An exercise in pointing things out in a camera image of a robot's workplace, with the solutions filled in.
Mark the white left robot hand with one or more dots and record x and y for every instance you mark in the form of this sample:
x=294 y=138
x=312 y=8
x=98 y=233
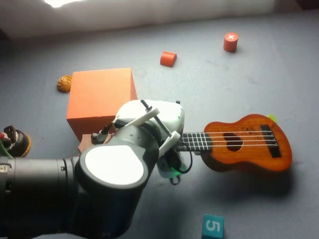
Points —
x=167 y=114

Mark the brown wooden toy ukulele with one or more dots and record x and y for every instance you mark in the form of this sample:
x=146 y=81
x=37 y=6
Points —
x=249 y=144

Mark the green guitar pick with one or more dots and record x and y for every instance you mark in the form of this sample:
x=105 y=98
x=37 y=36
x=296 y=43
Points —
x=271 y=117

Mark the orange half-cylinder block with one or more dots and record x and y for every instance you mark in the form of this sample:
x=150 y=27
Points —
x=167 y=59

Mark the large orange foam cube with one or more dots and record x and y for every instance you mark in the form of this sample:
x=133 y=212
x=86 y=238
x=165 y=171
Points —
x=99 y=94

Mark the orange cylinder with white cross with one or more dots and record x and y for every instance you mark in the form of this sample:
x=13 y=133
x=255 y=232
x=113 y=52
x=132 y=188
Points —
x=230 y=42

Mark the white backdrop cloth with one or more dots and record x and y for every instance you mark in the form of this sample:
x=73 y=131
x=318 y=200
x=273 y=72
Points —
x=149 y=12

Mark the tan swirl cookie toy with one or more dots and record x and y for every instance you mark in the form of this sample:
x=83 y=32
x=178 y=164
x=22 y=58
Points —
x=64 y=84

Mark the teal number five block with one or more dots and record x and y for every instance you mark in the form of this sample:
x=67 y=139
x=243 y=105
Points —
x=212 y=226

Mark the chocolate cake toy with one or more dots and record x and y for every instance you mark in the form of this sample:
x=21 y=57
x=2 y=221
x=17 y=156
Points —
x=18 y=145

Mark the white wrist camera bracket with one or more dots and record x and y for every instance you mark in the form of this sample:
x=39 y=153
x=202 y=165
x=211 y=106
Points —
x=147 y=115

